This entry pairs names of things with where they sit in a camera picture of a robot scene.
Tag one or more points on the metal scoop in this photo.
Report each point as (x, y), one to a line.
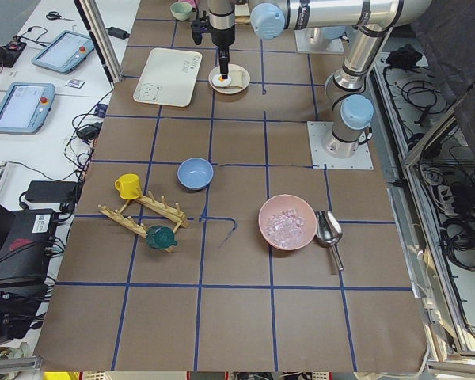
(329, 233)

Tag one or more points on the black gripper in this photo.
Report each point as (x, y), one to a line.
(222, 35)

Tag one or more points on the black computer box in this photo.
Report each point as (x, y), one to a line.
(25, 238)

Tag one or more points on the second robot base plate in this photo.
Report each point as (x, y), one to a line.
(324, 40)

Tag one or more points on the black power adapter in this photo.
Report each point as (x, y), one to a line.
(40, 191)

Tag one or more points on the pink bowl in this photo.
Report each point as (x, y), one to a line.
(275, 205)

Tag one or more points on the black scissors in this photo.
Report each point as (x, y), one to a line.
(54, 16)

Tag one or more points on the cream bear tray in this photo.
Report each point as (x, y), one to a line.
(168, 77)

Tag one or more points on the aluminium frame post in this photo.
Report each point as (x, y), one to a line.
(94, 25)

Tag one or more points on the light green cup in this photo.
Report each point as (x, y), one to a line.
(181, 11)

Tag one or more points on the upper teach pendant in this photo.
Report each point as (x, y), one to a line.
(65, 52)

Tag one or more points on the dark green mug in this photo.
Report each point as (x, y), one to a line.
(161, 237)

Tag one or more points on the teach pendant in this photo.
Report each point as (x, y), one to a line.
(65, 52)
(25, 107)

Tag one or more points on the round white plate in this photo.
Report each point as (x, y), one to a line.
(225, 90)

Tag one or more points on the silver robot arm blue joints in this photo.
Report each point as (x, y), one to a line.
(372, 20)

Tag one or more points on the fried egg toy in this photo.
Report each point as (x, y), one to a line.
(220, 81)

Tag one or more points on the blue bowl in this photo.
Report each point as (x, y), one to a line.
(195, 173)

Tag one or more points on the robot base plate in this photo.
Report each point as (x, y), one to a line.
(329, 153)

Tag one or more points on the yellow mug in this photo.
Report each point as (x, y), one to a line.
(128, 186)

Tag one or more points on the clear ice cubes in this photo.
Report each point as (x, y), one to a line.
(285, 228)

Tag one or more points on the lower teach pendant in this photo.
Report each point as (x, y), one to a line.
(25, 107)

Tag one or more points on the bottom bread slice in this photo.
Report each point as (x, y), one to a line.
(237, 77)

